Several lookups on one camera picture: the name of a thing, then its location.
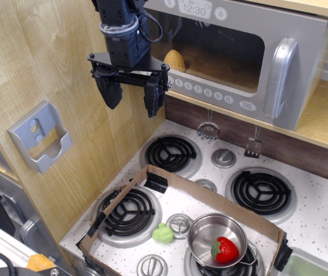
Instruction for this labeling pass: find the hanging metal strainer spoon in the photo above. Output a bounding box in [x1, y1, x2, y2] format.
[196, 109, 220, 143]

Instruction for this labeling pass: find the red toy strawberry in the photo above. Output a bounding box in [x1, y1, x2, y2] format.
[211, 236, 239, 263]

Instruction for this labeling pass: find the grey oven door handle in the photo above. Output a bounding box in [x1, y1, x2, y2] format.
[19, 220, 41, 253]

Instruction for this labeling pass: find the grey stove knob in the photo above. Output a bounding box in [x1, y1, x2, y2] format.
[211, 149, 237, 168]
[166, 213, 193, 240]
[136, 254, 168, 276]

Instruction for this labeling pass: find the middle small grey knob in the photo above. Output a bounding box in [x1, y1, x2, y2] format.
[195, 179, 218, 193]

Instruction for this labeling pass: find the orange toy food piece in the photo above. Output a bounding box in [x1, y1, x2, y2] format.
[26, 254, 55, 272]

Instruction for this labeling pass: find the back left stove burner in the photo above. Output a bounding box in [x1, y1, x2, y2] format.
[140, 135, 203, 179]

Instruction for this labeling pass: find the back right stove burner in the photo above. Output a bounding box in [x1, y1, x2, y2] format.
[224, 167, 297, 224]

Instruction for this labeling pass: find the green toy vegetable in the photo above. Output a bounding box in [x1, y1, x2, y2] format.
[152, 223, 174, 244]

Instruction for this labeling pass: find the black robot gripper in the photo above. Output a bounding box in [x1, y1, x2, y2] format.
[87, 30, 170, 117]

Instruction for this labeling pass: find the back grey stove knob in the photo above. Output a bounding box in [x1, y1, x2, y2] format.
[211, 149, 237, 168]

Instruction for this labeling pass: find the centre grey stove knob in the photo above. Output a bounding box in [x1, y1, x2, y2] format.
[166, 213, 193, 240]

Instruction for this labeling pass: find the grey wall phone holder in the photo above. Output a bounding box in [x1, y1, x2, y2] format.
[7, 101, 73, 173]

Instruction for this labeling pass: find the yellow toy corn cob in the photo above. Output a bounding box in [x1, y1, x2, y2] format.
[164, 49, 186, 72]

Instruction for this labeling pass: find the small steel pot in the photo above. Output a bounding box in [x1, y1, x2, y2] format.
[178, 213, 258, 270]

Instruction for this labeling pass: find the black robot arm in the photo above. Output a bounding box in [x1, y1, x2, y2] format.
[87, 1, 170, 117]

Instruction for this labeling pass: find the front left stove burner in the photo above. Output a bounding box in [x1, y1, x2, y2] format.
[98, 186, 162, 248]

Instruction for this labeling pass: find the hanging metal spatula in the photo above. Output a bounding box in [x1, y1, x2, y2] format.
[244, 125, 262, 159]

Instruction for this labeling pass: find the front grey stove knob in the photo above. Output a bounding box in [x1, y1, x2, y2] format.
[136, 254, 168, 276]

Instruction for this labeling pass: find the brown cardboard barrier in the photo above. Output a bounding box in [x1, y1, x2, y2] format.
[77, 165, 292, 275]

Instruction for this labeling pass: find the grey toy microwave door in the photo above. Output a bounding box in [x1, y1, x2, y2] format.
[144, 1, 328, 131]

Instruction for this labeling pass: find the grey toy sink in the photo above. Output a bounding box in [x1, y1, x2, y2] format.
[270, 232, 328, 275]

